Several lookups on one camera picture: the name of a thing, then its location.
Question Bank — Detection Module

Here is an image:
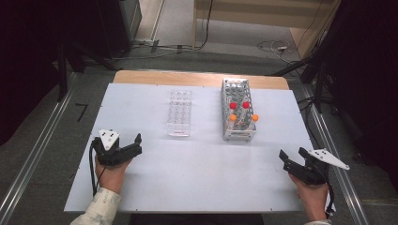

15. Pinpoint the hanging black cable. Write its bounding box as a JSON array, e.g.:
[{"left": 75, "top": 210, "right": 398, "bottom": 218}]
[{"left": 187, "top": 0, "right": 215, "bottom": 51}]

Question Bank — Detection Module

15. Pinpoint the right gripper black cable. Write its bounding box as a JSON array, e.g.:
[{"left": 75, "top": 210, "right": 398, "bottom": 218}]
[{"left": 323, "top": 172, "right": 336, "bottom": 218}]

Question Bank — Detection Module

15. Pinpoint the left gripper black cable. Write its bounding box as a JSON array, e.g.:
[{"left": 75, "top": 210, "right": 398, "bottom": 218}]
[{"left": 88, "top": 139, "right": 107, "bottom": 198}]

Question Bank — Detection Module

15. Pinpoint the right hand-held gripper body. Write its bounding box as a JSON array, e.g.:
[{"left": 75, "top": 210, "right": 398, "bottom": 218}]
[{"left": 283, "top": 147, "right": 351, "bottom": 187}]

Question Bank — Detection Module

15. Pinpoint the person's left hand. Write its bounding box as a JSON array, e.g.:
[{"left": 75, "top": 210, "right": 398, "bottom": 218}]
[{"left": 94, "top": 156, "right": 132, "bottom": 195}]

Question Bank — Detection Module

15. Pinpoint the metal floor rail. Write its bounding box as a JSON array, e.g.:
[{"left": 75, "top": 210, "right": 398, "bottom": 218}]
[
  {"left": 299, "top": 83, "right": 372, "bottom": 225},
  {"left": 0, "top": 72, "right": 78, "bottom": 225}
]

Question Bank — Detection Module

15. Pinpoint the black floor cable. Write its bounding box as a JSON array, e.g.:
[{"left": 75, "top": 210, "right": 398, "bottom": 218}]
[{"left": 297, "top": 96, "right": 325, "bottom": 149}]

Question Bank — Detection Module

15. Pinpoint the beige wooden platform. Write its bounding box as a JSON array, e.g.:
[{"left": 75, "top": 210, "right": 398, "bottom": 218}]
[{"left": 192, "top": 0, "right": 342, "bottom": 60}]

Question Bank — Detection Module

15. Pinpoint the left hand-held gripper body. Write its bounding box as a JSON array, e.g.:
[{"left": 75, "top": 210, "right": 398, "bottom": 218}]
[{"left": 90, "top": 128, "right": 132, "bottom": 167}]

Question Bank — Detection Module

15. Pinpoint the grey cabinet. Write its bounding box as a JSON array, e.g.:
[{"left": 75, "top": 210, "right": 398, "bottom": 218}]
[{"left": 118, "top": 0, "right": 143, "bottom": 41}]

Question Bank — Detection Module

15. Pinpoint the clear acrylic tube rack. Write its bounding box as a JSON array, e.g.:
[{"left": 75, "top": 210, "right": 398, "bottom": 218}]
[{"left": 165, "top": 89, "right": 193, "bottom": 138}]

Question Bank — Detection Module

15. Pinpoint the white cable with plug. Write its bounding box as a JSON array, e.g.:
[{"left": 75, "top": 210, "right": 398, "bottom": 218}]
[{"left": 256, "top": 38, "right": 301, "bottom": 65}]

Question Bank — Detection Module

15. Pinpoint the grey floor cable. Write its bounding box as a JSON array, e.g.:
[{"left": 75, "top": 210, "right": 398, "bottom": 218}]
[{"left": 125, "top": 38, "right": 201, "bottom": 62}]

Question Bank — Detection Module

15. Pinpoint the black metal stand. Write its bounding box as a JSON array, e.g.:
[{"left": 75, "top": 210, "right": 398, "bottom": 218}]
[
  {"left": 271, "top": 46, "right": 332, "bottom": 113},
  {"left": 55, "top": 40, "right": 120, "bottom": 102}
]

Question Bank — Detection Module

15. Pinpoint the metal tube rack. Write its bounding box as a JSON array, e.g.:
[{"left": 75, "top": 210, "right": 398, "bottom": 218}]
[{"left": 221, "top": 78, "right": 257, "bottom": 142}]

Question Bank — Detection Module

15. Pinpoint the person's right hand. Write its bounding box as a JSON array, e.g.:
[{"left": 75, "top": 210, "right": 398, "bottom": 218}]
[{"left": 287, "top": 172, "right": 329, "bottom": 222}]

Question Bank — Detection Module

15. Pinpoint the wooden table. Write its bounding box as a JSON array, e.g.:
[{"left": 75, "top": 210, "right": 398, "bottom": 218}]
[{"left": 113, "top": 69, "right": 290, "bottom": 91}]

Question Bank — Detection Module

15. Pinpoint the black curtain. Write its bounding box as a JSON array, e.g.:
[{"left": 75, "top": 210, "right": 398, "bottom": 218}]
[
  {"left": 325, "top": 0, "right": 398, "bottom": 188},
  {"left": 0, "top": 0, "right": 132, "bottom": 146}
]

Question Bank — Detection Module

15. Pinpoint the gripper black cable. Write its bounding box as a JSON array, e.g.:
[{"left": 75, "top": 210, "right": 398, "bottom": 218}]
[
  {"left": 88, "top": 139, "right": 107, "bottom": 198},
  {"left": 323, "top": 172, "right": 336, "bottom": 218}
]

